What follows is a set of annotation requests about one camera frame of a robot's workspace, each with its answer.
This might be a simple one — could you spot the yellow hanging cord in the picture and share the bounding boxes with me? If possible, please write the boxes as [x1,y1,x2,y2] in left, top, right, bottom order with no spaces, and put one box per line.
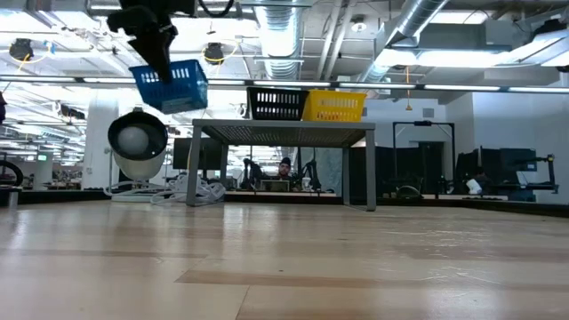
[404,66,413,112]

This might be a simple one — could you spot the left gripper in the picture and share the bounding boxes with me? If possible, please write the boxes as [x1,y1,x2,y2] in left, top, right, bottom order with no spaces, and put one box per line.
[106,0,196,84]

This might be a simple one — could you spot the yellow plastic basket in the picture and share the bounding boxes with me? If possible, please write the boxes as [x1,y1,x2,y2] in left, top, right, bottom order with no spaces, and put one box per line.
[301,89,368,124]

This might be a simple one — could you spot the white coiled cable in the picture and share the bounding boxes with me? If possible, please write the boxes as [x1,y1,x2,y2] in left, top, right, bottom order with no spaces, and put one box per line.
[149,172,227,207]

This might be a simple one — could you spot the silver ventilation duct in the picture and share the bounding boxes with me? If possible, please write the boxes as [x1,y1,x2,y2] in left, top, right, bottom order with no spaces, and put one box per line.
[357,0,450,85]
[253,0,305,81]

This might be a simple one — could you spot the grey perforated metal riser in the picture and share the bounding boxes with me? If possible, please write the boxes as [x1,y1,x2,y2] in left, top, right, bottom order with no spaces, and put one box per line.
[185,117,378,212]

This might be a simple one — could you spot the black plastic basket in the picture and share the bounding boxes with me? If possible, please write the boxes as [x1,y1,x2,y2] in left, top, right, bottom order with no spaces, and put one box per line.
[246,86,311,122]

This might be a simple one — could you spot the black rectangular frame stand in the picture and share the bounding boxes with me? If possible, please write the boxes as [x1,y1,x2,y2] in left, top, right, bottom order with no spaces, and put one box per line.
[392,120,457,179]

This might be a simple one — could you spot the person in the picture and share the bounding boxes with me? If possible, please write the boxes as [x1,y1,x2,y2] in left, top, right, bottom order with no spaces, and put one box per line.
[275,156,295,181]

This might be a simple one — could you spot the blue plastic basket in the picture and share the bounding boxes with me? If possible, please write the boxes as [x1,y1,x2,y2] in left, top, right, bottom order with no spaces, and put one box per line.
[128,59,210,116]

